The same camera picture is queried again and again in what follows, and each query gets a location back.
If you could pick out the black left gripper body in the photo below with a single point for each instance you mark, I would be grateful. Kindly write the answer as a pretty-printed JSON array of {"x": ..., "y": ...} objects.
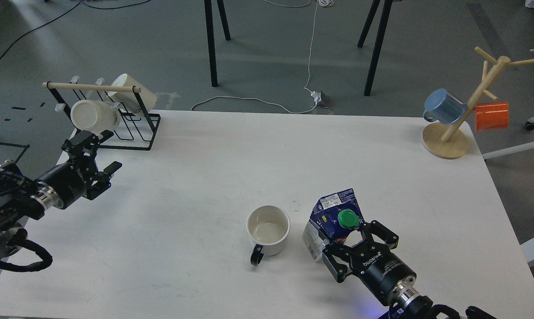
[{"x": 63, "y": 185}]

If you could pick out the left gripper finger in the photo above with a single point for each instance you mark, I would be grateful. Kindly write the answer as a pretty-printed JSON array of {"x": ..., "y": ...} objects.
[
  {"x": 99, "y": 181},
  {"x": 82, "y": 147}
]

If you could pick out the white mug black handle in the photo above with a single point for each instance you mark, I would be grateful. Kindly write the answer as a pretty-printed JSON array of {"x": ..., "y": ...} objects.
[{"x": 268, "y": 228}]

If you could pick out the blue mug on tree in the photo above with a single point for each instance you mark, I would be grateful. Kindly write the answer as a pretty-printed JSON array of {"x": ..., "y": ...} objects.
[{"x": 444, "y": 107}]

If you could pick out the cream mug rear on rack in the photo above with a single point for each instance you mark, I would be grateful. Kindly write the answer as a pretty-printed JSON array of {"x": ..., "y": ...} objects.
[{"x": 129, "y": 100}]

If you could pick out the orange mug on tree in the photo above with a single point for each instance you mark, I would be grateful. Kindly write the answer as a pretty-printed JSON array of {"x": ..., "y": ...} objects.
[{"x": 492, "y": 115}]

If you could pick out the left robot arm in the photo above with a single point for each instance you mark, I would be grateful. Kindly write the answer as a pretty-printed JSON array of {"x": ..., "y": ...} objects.
[{"x": 17, "y": 252}]

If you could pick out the wooden mug tree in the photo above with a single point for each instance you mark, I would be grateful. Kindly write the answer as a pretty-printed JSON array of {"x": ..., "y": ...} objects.
[{"x": 449, "y": 141}]

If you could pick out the black wire mug rack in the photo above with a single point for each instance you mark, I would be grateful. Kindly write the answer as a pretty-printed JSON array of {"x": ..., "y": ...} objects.
[{"x": 132, "y": 133}]

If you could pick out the white mug front on rack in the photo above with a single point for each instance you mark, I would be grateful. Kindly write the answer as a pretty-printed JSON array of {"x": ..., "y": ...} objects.
[{"x": 94, "y": 116}]

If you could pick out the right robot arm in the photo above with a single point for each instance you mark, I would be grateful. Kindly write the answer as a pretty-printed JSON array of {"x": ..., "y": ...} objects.
[{"x": 422, "y": 308}]

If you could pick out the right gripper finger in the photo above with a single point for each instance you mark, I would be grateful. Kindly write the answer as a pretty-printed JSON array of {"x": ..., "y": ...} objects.
[
  {"x": 377, "y": 238},
  {"x": 337, "y": 259}
]

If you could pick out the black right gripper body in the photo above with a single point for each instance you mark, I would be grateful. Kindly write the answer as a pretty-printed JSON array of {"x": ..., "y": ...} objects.
[{"x": 386, "y": 276}]

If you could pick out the black table legs right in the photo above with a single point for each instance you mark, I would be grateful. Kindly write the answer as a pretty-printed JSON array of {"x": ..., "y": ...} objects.
[{"x": 383, "y": 23}]

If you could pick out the blue milk carton green cap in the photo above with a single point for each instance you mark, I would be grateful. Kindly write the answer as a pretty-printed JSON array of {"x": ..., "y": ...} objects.
[{"x": 333, "y": 218}]

